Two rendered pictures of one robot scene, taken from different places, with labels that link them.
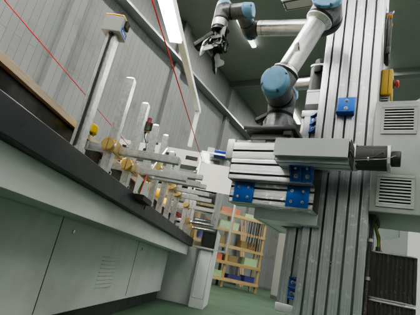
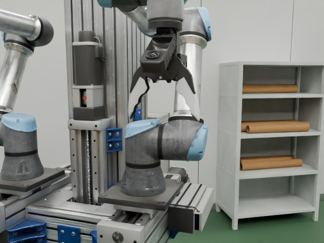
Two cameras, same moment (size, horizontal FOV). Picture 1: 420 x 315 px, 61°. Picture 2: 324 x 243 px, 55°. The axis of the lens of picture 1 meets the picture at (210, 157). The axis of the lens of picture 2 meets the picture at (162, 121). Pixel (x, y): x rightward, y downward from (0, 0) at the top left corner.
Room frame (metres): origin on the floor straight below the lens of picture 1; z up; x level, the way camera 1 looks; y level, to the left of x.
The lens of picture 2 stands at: (1.62, 0.73, 1.41)
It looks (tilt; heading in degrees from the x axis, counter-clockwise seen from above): 8 degrees down; 257
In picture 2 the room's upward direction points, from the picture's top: straight up
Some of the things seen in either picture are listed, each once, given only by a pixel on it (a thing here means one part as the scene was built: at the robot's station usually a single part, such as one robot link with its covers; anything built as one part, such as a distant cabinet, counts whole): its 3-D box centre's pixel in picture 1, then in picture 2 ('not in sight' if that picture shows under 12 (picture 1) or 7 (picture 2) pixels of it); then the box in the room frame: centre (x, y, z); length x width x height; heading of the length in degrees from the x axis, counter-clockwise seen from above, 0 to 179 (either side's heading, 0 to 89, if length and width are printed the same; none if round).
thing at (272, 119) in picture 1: (278, 125); (143, 174); (1.45, -0.27, 1.09); 0.15 x 0.15 x 0.10
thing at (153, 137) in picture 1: (145, 165); not in sight; (1.88, 0.33, 0.89); 0.04 x 0.04 x 0.48; 82
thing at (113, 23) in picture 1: (115, 29); not in sight; (1.13, 0.43, 1.18); 0.07 x 0.07 x 0.08; 82
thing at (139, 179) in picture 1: (142, 189); not in sight; (1.85, 0.31, 0.75); 0.26 x 0.01 x 0.10; 172
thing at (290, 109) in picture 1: (282, 100); (144, 140); (1.45, -0.26, 1.20); 0.13 x 0.12 x 0.14; 156
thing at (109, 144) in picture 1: (113, 148); not in sight; (1.41, 0.39, 0.82); 0.14 x 0.06 x 0.05; 172
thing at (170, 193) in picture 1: (172, 189); not in sight; (2.63, 0.23, 0.93); 0.04 x 0.04 x 0.48; 82
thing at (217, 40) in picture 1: (217, 39); (166, 53); (1.46, 0.08, 1.46); 0.09 x 0.08 x 0.12; 59
